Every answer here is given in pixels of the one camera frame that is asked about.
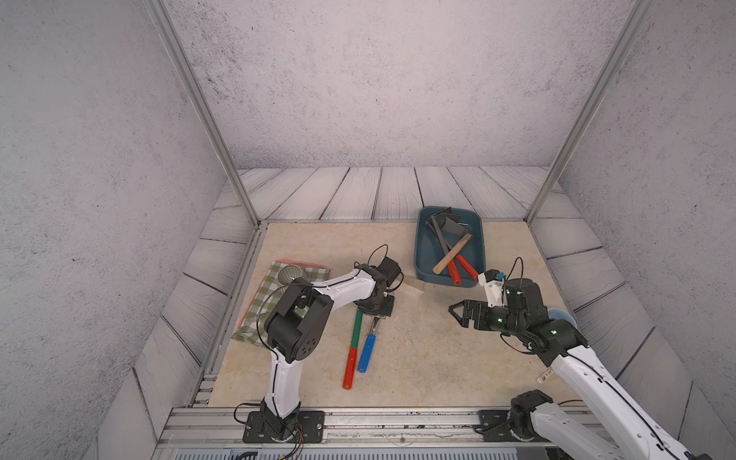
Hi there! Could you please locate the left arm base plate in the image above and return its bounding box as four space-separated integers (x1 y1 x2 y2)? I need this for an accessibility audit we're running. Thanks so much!
243 406 325 444

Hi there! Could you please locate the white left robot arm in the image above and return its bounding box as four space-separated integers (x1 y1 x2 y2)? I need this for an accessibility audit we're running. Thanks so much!
260 257 403 437

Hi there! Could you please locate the grey hoe red grip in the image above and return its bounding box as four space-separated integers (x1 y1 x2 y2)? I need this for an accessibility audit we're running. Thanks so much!
431 208 478 281
427 216 462 286

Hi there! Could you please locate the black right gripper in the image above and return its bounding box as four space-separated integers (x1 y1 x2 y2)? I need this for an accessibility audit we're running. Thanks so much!
448 298 526 340

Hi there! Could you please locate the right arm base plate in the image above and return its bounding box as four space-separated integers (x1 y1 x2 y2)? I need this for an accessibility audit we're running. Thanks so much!
473 408 547 443

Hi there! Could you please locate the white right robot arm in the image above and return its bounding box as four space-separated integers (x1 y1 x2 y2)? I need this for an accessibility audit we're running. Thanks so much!
448 276 697 459

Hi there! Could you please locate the wooden handled hoe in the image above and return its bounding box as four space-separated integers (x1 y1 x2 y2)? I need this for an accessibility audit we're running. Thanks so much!
444 234 472 263

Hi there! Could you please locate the aluminium front rail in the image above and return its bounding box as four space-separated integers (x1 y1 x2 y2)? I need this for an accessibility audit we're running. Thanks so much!
153 406 611 459

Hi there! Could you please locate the green white checkered cloth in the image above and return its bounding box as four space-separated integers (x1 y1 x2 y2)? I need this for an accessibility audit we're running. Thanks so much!
231 261 333 348

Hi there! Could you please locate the light blue mug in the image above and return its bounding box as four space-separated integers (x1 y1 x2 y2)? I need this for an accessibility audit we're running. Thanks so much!
547 308 578 328

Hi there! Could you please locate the teal plastic storage box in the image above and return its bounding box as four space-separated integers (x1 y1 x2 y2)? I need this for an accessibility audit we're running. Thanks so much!
414 206 486 288

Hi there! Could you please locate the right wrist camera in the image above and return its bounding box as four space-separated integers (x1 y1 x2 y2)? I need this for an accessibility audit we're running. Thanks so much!
478 269 506 307

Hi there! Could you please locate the grey ribbed glass cup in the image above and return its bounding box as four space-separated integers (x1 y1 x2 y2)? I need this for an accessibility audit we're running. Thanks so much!
277 264 304 286

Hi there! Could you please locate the green hoe with red grip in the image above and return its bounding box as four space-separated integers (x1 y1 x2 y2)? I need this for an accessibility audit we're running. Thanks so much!
342 310 363 390

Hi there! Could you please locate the steel hoe with blue grip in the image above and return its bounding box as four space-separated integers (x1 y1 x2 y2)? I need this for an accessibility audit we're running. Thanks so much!
351 289 396 373

